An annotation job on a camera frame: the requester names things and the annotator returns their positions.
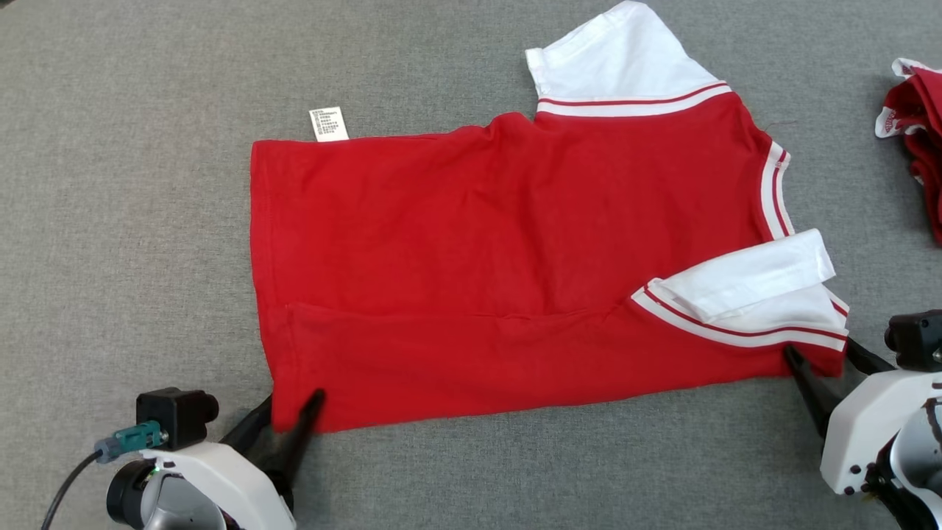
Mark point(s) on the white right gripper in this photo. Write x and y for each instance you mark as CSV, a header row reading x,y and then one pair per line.
x,y
861,434

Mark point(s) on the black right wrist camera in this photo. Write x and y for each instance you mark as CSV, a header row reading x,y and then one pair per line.
x,y
916,340

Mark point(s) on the red and white t-shirt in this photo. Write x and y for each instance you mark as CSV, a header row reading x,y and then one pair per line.
x,y
500,258

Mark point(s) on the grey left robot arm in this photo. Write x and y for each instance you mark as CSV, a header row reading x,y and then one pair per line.
x,y
162,504

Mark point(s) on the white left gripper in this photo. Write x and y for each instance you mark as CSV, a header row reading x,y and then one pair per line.
x,y
228,486

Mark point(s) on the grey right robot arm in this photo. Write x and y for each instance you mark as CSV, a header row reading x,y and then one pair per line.
x,y
920,464

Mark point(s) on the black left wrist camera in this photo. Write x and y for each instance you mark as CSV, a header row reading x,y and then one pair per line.
x,y
176,416

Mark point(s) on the red shorts with white trim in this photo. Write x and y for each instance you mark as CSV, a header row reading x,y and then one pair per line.
x,y
927,132

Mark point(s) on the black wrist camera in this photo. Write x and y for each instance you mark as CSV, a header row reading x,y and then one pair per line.
x,y
176,416
916,340

